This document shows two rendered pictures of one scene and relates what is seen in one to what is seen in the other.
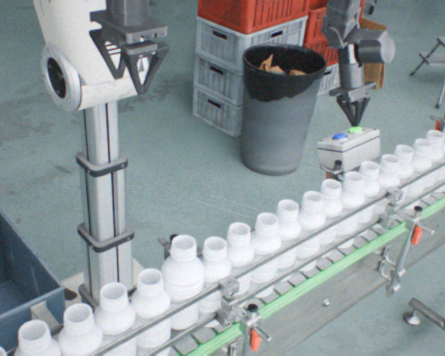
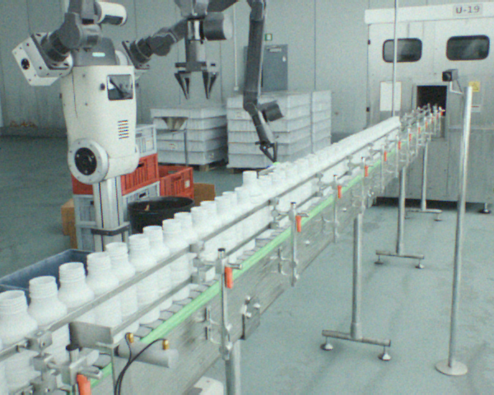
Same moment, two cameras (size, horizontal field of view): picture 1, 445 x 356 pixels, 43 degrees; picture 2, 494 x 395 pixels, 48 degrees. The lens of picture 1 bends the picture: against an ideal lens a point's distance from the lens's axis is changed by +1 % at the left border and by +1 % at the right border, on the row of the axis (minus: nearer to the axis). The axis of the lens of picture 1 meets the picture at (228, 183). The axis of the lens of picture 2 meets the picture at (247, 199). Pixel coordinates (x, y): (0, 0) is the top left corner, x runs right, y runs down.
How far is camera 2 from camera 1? 1.01 m
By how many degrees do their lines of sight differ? 30
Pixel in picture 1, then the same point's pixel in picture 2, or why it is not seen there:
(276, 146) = not seen: hidden behind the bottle
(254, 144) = not seen: hidden behind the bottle
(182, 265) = (253, 183)
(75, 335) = (225, 208)
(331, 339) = (281, 375)
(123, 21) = (199, 59)
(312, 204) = (289, 169)
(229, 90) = not seen: hidden behind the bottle
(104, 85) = (119, 160)
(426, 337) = (342, 353)
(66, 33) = (99, 123)
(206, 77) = (90, 243)
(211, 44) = (90, 213)
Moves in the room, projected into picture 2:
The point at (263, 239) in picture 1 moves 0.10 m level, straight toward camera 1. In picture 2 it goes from (276, 184) to (288, 190)
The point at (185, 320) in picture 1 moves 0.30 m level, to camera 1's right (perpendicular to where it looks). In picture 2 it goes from (258, 223) to (352, 211)
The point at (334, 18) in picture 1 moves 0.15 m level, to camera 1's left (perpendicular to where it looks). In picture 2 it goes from (249, 96) to (212, 98)
